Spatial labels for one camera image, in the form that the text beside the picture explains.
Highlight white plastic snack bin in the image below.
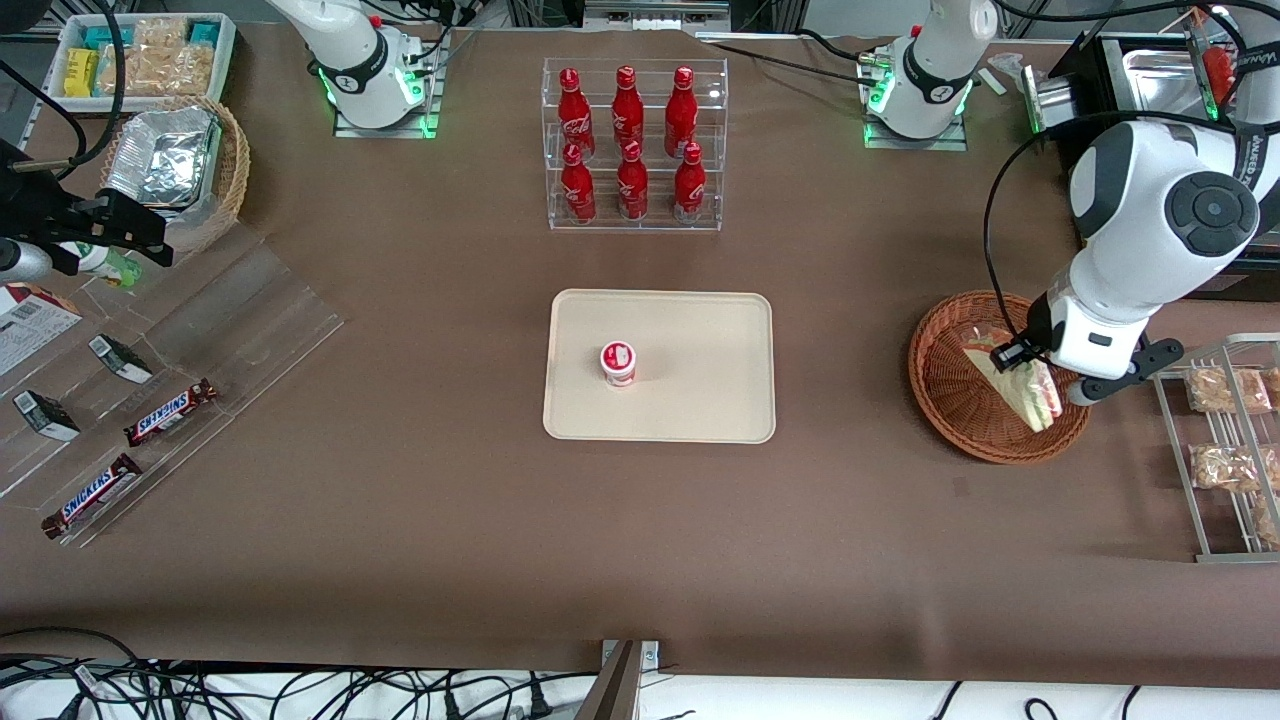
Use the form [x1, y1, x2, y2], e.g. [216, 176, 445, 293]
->
[47, 12, 238, 113]

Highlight aluminium foil container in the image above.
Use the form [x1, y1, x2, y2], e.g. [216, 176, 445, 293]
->
[105, 105, 222, 209]

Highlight clear acrylic stepped display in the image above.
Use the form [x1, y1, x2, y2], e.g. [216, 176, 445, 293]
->
[0, 220, 346, 549]

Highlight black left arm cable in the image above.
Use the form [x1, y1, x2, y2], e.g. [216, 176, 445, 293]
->
[983, 110, 1251, 346]

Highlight triangle sandwich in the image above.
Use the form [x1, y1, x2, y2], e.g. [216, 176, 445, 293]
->
[962, 325, 1064, 433]

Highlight small black snack pack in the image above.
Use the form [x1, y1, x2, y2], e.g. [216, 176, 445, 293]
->
[12, 390, 81, 442]
[88, 334, 154, 385]

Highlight clear acrylic bottle rack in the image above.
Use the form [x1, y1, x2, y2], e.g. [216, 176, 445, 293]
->
[543, 57, 729, 233]

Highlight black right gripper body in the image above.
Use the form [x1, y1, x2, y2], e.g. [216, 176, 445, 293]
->
[0, 140, 79, 276]

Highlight cream plastic tray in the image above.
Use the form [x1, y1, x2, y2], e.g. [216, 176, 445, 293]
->
[542, 289, 777, 444]

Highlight red and white carton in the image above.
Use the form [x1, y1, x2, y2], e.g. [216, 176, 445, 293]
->
[0, 283, 83, 378]

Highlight green and white drink bottle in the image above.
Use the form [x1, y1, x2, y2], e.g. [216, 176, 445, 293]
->
[60, 243, 143, 288]

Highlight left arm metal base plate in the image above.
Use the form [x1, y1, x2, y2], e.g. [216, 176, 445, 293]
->
[862, 112, 969, 152]

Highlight black food warmer cabinet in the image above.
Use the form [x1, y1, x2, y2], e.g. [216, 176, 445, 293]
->
[1025, 10, 1280, 301]

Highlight aluminium frame profile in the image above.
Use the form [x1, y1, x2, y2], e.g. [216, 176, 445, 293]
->
[583, 0, 733, 23]

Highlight brown Snickers bar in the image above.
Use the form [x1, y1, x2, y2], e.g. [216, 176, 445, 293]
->
[123, 378, 219, 448]
[41, 453, 144, 541]

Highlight tangled black cables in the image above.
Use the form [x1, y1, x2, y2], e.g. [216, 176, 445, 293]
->
[0, 628, 601, 720]

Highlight round brown wicker basket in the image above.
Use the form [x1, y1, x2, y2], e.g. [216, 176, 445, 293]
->
[908, 290, 1093, 465]

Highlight red cola bottle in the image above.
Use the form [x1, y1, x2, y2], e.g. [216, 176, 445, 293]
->
[612, 66, 645, 151]
[557, 68, 595, 159]
[665, 67, 698, 156]
[674, 143, 707, 223]
[617, 141, 649, 221]
[560, 143, 597, 224]

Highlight red skewered sausage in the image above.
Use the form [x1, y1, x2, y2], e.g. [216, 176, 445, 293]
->
[1200, 45, 1233, 107]

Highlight tan wicker basket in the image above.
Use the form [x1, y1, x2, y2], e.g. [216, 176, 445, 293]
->
[100, 95, 251, 256]

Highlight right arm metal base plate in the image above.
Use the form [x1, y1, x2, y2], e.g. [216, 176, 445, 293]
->
[333, 40, 443, 139]

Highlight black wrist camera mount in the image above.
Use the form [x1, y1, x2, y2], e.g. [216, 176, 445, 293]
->
[1065, 338, 1186, 406]

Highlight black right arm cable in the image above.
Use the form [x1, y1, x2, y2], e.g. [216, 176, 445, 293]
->
[0, 0, 129, 183]

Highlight grey metal wire rack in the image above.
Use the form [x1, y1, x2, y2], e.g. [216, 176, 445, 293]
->
[1145, 333, 1280, 564]

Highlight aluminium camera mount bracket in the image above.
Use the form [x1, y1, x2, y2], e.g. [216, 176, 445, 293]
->
[575, 640, 661, 720]

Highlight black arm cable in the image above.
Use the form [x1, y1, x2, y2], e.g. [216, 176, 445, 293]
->
[0, 0, 129, 183]
[983, 110, 1251, 346]

